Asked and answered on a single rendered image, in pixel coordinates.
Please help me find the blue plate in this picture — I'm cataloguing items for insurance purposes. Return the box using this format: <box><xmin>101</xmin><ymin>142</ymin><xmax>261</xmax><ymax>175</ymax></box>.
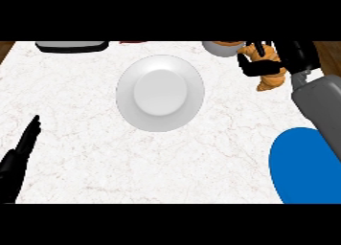
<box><xmin>268</xmin><ymin>126</ymin><xmax>341</xmax><ymax>205</ymax></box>

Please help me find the grey bowl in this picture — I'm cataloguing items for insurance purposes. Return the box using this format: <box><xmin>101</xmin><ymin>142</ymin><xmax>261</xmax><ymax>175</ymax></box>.
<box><xmin>200</xmin><ymin>40</ymin><xmax>248</xmax><ymax>58</ymax></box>

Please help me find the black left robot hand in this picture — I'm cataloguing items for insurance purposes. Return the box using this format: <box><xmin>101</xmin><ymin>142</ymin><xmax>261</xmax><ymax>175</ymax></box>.
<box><xmin>0</xmin><ymin>115</ymin><xmax>42</xmax><ymax>205</ymax></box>

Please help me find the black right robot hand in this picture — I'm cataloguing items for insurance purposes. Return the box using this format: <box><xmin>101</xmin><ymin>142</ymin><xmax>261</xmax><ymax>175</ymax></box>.
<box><xmin>236</xmin><ymin>40</ymin><xmax>323</xmax><ymax>78</ymax></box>

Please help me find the brown croissant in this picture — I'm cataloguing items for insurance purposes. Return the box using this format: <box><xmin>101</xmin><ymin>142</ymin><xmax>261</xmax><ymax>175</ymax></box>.
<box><xmin>236</xmin><ymin>43</ymin><xmax>289</xmax><ymax>93</ymax></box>

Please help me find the white plate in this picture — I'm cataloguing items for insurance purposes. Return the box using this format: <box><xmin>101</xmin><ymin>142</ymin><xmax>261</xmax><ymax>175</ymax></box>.
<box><xmin>115</xmin><ymin>54</ymin><xmax>206</xmax><ymax>133</ymax></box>

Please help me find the black and grey appliance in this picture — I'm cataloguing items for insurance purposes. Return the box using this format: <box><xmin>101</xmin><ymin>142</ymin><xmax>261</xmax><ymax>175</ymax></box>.
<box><xmin>34</xmin><ymin>40</ymin><xmax>110</xmax><ymax>54</ymax></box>

